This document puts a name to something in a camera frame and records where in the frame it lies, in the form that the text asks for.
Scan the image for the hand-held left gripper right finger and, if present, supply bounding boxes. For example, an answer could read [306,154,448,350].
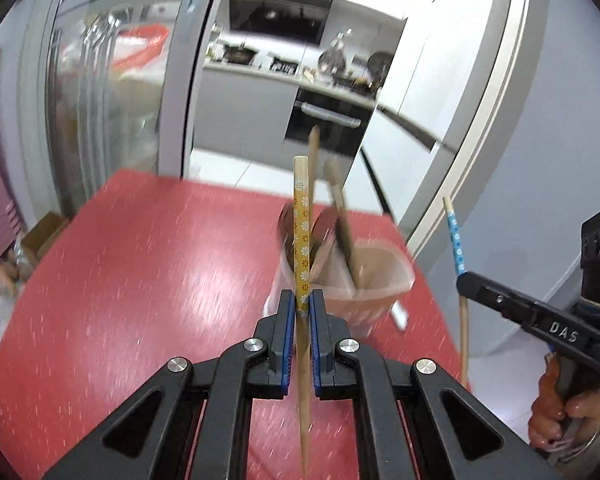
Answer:
[309,289,563,480]

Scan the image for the person's right hand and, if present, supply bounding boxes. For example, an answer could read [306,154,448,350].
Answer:
[528,357,600,461]

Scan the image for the round wire strainer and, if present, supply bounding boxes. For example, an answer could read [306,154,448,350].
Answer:
[317,30,349,73]
[367,51,395,86]

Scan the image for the blue patterned chopstick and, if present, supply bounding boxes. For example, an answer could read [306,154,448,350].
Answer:
[442,197,471,391]

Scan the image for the red plastic basket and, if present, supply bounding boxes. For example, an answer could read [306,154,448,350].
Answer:
[115,22,171,68]

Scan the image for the white kitchen counter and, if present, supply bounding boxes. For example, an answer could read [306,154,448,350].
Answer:
[200,60,301,161]

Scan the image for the black-handled metal spoon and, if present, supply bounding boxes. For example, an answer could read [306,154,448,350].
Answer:
[312,210,338,261]
[278,204,297,256]

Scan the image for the black wok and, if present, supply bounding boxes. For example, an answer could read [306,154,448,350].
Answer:
[222,44,258,66]

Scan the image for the yellow patterned chopstick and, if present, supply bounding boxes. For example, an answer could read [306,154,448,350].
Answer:
[293,156,312,478]

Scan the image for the beige plastic utensil holder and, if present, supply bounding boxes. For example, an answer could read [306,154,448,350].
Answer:
[265,237,415,341]

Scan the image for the brown wooden chopstick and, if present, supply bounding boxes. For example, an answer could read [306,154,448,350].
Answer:
[306,126,322,211]
[326,159,360,291]

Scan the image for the black range hood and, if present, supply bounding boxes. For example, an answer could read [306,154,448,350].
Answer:
[227,0,333,43]

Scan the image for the plastic bag of produce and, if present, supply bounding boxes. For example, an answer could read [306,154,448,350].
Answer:
[0,250,33,311]

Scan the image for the black built-in oven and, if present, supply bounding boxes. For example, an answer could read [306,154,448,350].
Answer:
[284,85,377,161]

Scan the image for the glass sliding door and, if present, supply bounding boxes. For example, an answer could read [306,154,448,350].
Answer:
[45,0,221,216]

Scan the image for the black frying pan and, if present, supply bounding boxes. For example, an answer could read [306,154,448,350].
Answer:
[270,57,301,76]

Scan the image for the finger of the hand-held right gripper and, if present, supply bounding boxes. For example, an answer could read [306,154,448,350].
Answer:
[456,271,600,377]

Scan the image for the small white stick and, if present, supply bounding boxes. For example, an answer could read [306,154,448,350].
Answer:
[389,301,409,332]

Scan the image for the white refrigerator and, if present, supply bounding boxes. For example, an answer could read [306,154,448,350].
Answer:
[362,0,513,221]

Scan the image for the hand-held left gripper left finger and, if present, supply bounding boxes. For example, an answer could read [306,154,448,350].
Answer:
[42,289,297,480]

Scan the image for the cardboard box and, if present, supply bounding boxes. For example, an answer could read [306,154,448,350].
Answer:
[21,211,70,267]

